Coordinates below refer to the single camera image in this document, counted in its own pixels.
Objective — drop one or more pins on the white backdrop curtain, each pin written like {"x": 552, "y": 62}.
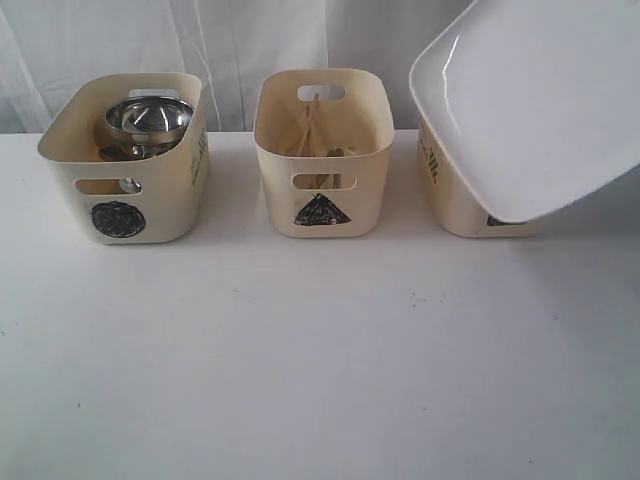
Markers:
{"x": 49, "y": 49}

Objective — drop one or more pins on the cream bin with square mark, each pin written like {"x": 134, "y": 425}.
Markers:
{"x": 454, "y": 207}

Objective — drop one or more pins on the stainless steel bowl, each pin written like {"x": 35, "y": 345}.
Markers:
{"x": 148, "y": 119}

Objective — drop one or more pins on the cream bin with circle mark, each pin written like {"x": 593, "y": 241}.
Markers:
{"x": 151, "y": 200}

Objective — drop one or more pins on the cream bin with triangle mark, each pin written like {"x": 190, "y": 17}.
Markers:
{"x": 355, "y": 114}

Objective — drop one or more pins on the steel mug front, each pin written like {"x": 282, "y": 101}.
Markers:
{"x": 126, "y": 153}

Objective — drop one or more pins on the wooden chopstick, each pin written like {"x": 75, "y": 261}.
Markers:
{"x": 317, "y": 140}
{"x": 307, "y": 130}

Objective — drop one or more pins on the white square plate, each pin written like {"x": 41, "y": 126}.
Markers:
{"x": 535, "y": 103}

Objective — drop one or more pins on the steel table knife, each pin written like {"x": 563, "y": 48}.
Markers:
{"x": 318, "y": 181}

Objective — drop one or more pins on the steel spoon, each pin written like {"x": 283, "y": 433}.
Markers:
{"x": 340, "y": 152}

